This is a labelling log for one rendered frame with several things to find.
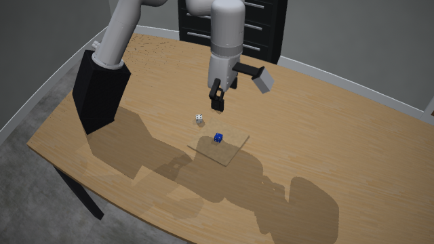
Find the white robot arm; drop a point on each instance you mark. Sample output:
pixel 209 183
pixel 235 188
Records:
pixel 226 34

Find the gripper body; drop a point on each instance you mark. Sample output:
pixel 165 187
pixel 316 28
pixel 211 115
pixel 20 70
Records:
pixel 221 68

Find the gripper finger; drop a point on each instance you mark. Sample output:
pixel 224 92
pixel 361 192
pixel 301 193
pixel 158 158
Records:
pixel 217 102
pixel 234 84

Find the tan square mat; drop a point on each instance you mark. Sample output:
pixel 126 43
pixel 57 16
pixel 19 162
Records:
pixel 223 152

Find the blue die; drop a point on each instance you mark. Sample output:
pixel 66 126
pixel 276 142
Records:
pixel 218 137

